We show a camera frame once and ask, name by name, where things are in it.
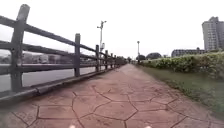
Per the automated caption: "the row of distant buildings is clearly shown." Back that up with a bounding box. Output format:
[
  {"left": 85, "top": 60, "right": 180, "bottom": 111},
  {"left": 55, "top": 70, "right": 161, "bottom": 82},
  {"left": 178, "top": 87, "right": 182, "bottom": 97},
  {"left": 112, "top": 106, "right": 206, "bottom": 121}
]
[{"left": 0, "top": 51, "right": 98, "bottom": 65}]

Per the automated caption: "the concrete kerb under fence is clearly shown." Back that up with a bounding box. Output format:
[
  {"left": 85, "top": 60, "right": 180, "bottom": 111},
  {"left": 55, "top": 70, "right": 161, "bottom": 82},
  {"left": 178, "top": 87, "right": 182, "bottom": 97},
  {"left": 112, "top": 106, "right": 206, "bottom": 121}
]
[{"left": 0, "top": 64, "right": 124, "bottom": 104}]

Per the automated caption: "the red stamped stone path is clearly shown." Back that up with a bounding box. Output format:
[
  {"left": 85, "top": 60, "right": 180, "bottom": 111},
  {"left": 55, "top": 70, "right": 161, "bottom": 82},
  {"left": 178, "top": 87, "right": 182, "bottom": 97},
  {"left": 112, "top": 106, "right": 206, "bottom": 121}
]
[{"left": 0, "top": 63, "right": 224, "bottom": 128}]

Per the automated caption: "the grass verge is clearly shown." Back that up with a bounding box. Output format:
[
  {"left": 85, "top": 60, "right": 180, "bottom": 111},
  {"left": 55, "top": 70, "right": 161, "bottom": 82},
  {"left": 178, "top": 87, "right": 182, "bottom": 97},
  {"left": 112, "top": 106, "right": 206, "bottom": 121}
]
[{"left": 139, "top": 65, "right": 224, "bottom": 116}]

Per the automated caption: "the green hedge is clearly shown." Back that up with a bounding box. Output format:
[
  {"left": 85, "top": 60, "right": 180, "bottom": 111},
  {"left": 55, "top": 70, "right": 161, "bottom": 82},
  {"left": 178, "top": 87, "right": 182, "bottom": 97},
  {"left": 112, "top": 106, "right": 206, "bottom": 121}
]
[{"left": 139, "top": 51, "right": 224, "bottom": 79}]

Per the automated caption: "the street lamp pole with sign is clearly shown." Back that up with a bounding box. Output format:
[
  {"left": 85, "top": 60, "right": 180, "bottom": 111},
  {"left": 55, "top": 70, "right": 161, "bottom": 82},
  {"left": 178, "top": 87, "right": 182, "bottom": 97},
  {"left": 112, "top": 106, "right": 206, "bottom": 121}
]
[{"left": 96, "top": 20, "right": 108, "bottom": 54}]

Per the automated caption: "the round dark tree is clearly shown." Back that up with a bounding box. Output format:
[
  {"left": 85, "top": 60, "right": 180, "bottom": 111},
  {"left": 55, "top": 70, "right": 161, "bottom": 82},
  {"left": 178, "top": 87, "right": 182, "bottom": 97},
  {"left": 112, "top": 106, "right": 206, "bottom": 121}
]
[{"left": 145, "top": 52, "right": 163, "bottom": 60}]

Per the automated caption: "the grey wooden riverside fence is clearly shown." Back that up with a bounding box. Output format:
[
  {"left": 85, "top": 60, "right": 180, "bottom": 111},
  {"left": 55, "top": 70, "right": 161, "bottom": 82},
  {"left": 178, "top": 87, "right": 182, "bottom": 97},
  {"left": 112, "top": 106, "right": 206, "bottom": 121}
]
[{"left": 0, "top": 3, "right": 128, "bottom": 98}]

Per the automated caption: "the river water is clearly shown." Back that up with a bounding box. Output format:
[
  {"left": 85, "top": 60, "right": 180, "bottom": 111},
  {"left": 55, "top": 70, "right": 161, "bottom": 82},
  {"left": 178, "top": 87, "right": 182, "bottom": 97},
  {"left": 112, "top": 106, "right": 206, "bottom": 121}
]
[{"left": 0, "top": 65, "right": 101, "bottom": 93}]

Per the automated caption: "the tall grey building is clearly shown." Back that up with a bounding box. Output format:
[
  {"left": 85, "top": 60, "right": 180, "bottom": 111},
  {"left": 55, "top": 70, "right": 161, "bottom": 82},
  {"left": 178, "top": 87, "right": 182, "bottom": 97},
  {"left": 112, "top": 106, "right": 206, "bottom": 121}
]
[{"left": 201, "top": 16, "right": 224, "bottom": 52}]

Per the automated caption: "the low wide building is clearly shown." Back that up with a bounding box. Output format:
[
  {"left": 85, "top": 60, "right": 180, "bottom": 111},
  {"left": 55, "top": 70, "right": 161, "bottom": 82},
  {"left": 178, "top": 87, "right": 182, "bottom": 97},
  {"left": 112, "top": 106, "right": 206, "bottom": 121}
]
[{"left": 170, "top": 47, "right": 206, "bottom": 58}]

